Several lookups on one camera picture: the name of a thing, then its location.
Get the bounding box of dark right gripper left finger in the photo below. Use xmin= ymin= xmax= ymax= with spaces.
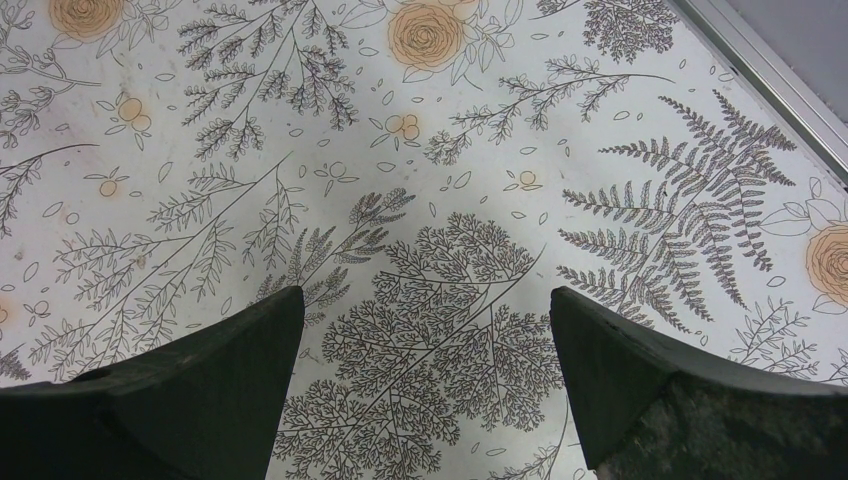
xmin=1 ymin=286 xmax=305 ymax=479

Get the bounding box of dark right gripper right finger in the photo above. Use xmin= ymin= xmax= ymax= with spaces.
xmin=550 ymin=287 xmax=847 ymax=479

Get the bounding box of floral patterned table mat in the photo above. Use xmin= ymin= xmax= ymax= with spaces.
xmin=1 ymin=1 xmax=847 ymax=479

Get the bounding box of aluminium frame rail right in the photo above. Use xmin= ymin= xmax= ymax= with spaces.
xmin=669 ymin=1 xmax=847 ymax=190

